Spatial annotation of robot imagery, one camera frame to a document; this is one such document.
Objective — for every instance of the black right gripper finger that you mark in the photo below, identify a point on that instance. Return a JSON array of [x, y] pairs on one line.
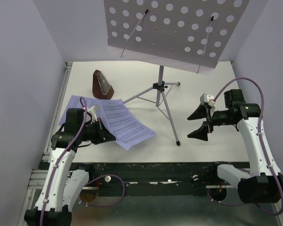
[[201, 133], [200, 113]]

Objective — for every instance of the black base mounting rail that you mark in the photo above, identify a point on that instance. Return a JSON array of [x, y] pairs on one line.
[[154, 179]]

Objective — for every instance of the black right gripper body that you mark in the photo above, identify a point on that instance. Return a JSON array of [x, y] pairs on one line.
[[212, 120]]

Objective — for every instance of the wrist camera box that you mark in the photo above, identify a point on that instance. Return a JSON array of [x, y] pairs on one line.
[[207, 100], [93, 112]]

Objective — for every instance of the brown wooden metronome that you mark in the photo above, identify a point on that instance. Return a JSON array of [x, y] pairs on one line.
[[101, 88]]

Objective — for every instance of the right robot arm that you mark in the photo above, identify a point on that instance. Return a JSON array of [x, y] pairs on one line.
[[264, 182]]

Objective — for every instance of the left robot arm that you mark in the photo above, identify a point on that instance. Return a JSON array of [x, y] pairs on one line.
[[63, 183]]

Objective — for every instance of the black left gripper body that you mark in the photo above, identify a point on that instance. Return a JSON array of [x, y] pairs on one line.
[[93, 132]]

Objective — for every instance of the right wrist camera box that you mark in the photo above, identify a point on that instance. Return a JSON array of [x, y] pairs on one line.
[[207, 100]]

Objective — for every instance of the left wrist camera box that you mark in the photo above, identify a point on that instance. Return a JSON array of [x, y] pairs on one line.
[[93, 112]]

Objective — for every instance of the lilac sheet music page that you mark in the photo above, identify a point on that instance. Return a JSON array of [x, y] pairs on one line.
[[74, 102], [127, 130]]

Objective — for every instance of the lilac perforated music stand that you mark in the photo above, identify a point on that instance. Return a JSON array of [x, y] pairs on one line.
[[190, 35]]

